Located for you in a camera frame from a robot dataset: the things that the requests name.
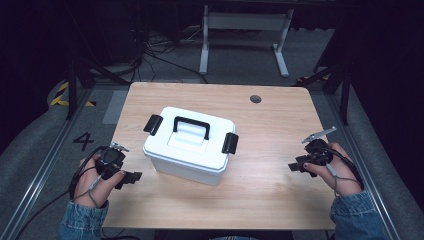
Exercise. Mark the person's left hand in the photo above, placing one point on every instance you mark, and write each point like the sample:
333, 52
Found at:
87, 186

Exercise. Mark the white metal table frame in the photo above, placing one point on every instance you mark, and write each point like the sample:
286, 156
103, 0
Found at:
245, 20

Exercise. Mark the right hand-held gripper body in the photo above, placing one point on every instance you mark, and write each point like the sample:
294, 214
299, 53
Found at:
318, 153

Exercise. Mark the black box latch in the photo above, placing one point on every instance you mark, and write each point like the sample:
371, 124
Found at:
153, 124
230, 142

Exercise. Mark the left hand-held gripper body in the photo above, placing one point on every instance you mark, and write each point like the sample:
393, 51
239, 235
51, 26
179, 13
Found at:
110, 161

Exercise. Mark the yellow black floor tape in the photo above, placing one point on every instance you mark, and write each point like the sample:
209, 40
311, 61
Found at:
59, 98

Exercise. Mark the white plastic storage box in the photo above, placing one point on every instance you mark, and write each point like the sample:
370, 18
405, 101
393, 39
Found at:
186, 168

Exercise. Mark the white lidded storage box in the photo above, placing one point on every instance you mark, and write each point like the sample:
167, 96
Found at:
213, 151

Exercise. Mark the person's right hand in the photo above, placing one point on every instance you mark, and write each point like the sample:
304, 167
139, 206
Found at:
343, 176

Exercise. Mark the black metal stand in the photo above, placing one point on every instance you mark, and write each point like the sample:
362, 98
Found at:
345, 93
72, 88

